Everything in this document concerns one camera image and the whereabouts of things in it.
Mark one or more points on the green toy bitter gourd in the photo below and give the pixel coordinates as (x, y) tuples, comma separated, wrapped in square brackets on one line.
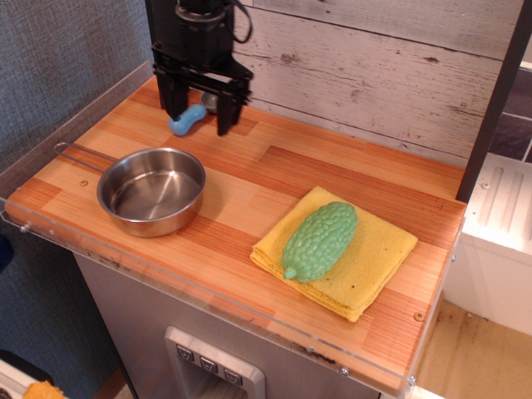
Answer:
[(319, 242)]

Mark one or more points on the dark right post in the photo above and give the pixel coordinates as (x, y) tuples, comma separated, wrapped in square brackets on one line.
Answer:
[(510, 66)]

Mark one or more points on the blue handled grey spoon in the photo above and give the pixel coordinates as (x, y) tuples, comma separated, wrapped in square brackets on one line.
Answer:
[(182, 124)]

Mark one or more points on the dark left post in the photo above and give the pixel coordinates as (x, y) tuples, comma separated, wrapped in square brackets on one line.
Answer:
[(164, 32)]

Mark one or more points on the clear acrylic guard rail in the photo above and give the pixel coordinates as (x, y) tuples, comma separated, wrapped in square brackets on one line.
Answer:
[(208, 264)]

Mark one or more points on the white toy sink unit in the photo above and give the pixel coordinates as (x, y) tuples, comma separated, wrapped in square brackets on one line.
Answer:
[(491, 274)]

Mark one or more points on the yellow folded cloth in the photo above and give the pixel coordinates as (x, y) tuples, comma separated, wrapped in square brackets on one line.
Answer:
[(376, 251)]

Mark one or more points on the orange object bottom left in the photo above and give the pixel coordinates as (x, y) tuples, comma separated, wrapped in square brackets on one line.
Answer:
[(42, 390)]

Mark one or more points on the stainless steel pot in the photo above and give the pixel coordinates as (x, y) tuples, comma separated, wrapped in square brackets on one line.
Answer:
[(148, 193)]

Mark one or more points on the silver dispenser panel with buttons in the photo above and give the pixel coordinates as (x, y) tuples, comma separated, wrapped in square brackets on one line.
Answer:
[(203, 370)]

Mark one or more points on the grey toy fridge cabinet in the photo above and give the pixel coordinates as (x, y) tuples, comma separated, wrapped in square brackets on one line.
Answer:
[(137, 315)]

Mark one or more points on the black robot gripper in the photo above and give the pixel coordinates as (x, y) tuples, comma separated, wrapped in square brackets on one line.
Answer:
[(205, 50)]

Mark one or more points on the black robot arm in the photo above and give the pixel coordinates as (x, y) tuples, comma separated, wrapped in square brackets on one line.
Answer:
[(192, 44)]

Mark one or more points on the dark post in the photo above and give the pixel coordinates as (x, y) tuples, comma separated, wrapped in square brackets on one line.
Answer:
[(510, 66), (164, 32)]

